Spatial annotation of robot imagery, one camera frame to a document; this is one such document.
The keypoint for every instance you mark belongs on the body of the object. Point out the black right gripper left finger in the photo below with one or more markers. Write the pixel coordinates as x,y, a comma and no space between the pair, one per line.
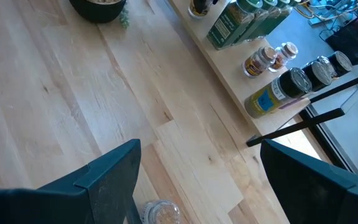
89,202

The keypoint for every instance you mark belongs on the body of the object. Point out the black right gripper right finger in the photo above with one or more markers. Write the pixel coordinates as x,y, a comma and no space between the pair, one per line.
315,202

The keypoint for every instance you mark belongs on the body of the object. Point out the black-lid spice jars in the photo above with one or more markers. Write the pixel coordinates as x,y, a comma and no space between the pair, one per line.
275,96

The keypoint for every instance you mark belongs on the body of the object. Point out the small brown lid glass jar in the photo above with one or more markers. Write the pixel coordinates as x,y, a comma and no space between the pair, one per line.
258,62
283,54
160,213

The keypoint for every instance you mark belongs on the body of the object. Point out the green-lid spice jars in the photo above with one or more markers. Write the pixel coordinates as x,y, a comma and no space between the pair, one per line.
225,29

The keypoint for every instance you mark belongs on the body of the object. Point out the black equipment box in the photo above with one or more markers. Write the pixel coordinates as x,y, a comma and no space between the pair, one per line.
353,37

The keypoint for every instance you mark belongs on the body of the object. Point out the white power strip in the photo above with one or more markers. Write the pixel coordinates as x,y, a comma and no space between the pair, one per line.
315,20

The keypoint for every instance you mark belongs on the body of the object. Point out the small green succulent sprig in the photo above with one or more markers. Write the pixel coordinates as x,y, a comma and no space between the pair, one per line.
124,17

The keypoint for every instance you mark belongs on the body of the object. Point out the succulent plant in black pot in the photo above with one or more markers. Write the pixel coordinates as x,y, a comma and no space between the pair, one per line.
98,9

